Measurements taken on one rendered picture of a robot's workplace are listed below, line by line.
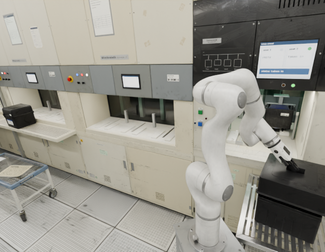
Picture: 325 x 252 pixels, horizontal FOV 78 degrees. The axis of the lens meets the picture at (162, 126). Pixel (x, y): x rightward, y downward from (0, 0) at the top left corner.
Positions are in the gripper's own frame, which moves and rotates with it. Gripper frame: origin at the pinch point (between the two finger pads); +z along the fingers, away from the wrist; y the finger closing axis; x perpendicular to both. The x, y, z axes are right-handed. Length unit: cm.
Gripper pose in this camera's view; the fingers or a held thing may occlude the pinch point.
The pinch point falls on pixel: (293, 167)
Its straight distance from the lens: 125.5
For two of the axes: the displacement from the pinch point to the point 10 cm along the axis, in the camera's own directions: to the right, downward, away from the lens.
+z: 6.1, 7.8, -1.3
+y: 5.9, -3.4, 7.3
